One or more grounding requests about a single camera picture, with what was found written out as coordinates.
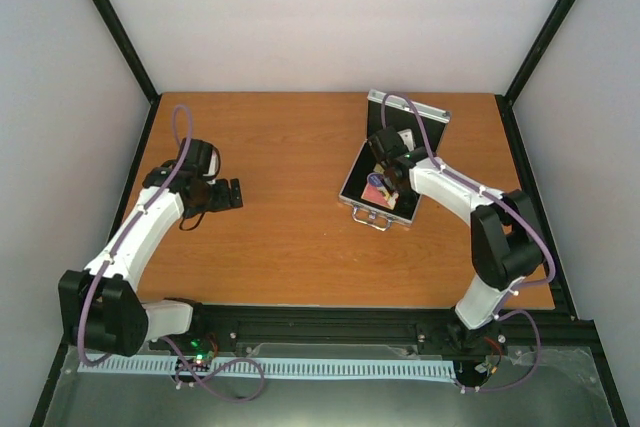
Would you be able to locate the black aluminium frame rail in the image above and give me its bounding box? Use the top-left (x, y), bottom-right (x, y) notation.
top-left (502, 0), bottom-right (639, 426)

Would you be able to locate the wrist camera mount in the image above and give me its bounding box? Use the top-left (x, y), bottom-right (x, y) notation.
top-left (398, 129), bottom-right (415, 151)
top-left (205, 146), bottom-right (221, 181)

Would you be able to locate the light blue cable duct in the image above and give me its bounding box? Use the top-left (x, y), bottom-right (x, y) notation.
top-left (78, 355), bottom-right (455, 383)

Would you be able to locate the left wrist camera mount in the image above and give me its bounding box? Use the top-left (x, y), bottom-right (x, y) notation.
top-left (205, 146), bottom-right (221, 181)

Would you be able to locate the red playing card box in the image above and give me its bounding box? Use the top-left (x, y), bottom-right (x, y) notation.
top-left (361, 183), bottom-right (398, 210)

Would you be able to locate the aluminium poker case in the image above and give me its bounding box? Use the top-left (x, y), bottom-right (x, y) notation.
top-left (339, 89), bottom-right (451, 231)

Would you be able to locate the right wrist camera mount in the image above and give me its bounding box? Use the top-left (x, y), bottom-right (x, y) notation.
top-left (398, 129), bottom-right (415, 151)

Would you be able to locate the purple round dealer chip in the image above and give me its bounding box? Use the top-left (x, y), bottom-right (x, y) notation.
top-left (367, 173), bottom-right (384, 187)

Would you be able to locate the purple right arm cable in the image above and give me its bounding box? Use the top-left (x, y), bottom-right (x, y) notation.
top-left (378, 92), bottom-right (557, 393)

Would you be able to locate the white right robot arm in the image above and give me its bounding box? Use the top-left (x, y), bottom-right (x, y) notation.
top-left (367, 127), bottom-right (555, 331)

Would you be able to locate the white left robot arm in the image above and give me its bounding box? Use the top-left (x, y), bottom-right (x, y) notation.
top-left (58, 139), bottom-right (243, 357)

